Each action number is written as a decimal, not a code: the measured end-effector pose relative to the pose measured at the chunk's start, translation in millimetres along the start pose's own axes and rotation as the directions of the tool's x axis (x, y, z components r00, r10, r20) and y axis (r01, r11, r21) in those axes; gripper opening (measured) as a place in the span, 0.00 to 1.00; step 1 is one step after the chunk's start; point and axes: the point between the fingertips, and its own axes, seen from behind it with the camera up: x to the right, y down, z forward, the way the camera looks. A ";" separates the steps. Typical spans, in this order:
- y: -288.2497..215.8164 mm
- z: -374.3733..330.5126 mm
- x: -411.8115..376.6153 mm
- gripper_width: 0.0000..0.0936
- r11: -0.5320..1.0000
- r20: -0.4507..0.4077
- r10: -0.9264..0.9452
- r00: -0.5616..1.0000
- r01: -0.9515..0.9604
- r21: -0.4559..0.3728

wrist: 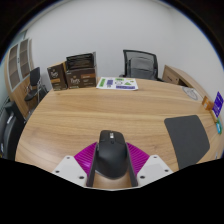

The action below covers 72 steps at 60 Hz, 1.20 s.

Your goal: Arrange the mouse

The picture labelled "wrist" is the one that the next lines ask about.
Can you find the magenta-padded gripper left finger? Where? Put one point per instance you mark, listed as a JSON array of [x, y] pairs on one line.
[[71, 168]]

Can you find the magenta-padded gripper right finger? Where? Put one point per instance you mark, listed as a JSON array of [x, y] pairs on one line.
[[153, 168]]

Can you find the black computer mouse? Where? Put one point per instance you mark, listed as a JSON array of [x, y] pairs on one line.
[[111, 155]]

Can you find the dark grey mouse pad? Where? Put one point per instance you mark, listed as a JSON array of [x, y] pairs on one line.
[[188, 140]]

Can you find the black leather armchair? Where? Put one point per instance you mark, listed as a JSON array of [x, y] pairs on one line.
[[10, 133]]

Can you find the green packet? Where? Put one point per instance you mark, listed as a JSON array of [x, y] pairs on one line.
[[219, 126]]

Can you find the small tan box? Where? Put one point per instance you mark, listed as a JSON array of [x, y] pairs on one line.
[[213, 116]]

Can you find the round grey printed disc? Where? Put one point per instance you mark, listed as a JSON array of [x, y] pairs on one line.
[[191, 93]]

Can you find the orange brown box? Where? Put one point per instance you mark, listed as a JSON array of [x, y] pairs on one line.
[[207, 103]]

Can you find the wide brown cardboard box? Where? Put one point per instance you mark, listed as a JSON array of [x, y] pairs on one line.
[[81, 79]]

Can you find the purple standing card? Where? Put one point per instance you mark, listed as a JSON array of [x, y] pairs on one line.
[[218, 104]]

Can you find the small brown cardboard box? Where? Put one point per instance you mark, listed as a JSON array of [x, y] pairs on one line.
[[57, 77]]

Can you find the green purple printed sheet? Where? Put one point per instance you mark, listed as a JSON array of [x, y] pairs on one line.
[[116, 83]]

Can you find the wooden side desk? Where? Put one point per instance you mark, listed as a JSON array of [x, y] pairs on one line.
[[176, 76]]

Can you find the black visitor chair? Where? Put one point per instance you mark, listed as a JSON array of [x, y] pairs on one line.
[[34, 78]]

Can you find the black mesh office chair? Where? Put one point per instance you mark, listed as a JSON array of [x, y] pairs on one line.
[[141, 66]]

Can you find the wooden shelf cabinet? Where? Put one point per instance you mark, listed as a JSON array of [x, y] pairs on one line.
[[15, 71]]

